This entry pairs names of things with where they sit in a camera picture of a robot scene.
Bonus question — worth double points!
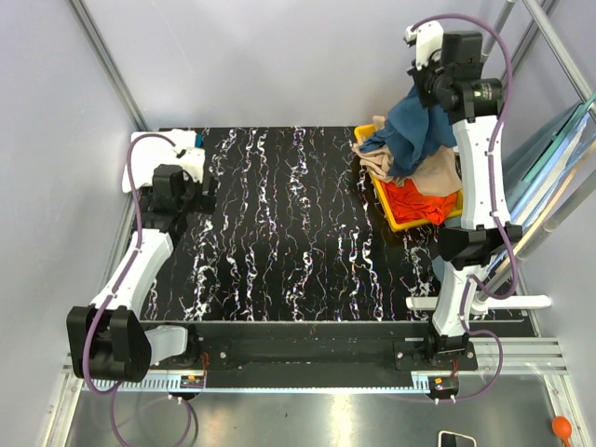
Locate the blue t-shirt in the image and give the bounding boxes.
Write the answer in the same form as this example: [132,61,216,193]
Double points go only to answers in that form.
[359,87,456,177]

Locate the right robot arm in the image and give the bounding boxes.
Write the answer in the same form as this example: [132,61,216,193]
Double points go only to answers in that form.
[408,61,522,370]

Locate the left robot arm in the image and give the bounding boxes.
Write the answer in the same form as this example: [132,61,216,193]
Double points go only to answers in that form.
[66,162,218,385]

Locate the folded white t-shirt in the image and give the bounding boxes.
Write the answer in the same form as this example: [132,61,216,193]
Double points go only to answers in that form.
[131,129,196,189]

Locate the yellow plastic bin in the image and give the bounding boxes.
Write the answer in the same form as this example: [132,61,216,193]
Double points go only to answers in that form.
[352,115,463,232]

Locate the beige t-shirt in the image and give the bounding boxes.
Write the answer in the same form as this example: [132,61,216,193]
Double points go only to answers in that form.
[352,115,463,197]

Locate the orange t-shirt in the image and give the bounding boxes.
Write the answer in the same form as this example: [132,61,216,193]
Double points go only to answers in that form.
[381,180,458,224]

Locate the smartphone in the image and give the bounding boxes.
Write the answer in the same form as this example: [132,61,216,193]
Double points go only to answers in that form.
[438,430,477,447]

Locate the orange spoon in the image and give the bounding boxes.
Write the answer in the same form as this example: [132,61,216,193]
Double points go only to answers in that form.
[551,415,573,447]

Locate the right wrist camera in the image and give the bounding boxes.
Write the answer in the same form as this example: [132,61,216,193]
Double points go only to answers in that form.
[404,20,443,71]

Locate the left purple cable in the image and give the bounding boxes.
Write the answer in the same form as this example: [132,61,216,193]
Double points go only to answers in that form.
[81,132,195,447]

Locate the purple cable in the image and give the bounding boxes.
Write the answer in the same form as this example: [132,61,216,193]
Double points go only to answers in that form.
[409,13,519,405]
[81,132,195,447]

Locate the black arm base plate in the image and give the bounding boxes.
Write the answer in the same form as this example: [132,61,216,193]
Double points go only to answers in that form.
[157,321,478,393]

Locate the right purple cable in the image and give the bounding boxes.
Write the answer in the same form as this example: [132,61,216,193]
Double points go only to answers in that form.
[409,13,519,405]

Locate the aluminium frame rail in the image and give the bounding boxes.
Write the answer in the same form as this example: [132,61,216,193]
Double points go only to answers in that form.
[41,334,570,392]

